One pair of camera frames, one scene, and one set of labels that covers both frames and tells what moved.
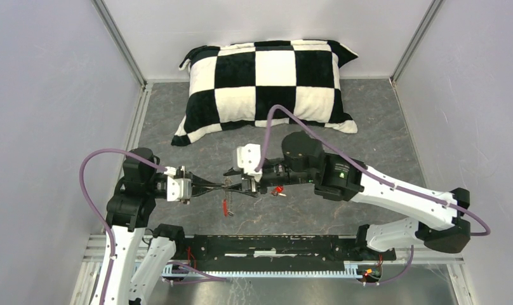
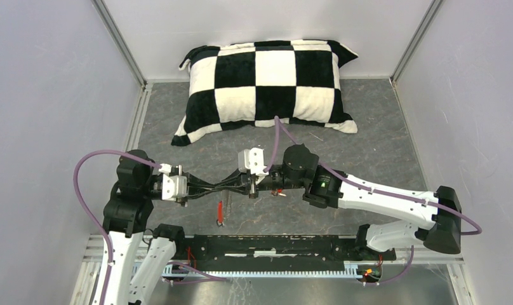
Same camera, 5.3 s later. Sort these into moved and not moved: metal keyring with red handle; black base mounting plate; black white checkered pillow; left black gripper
Moved: metal keyring with red handle
Not moved: left black gripper; black white checkered pillow; black base mounting plate
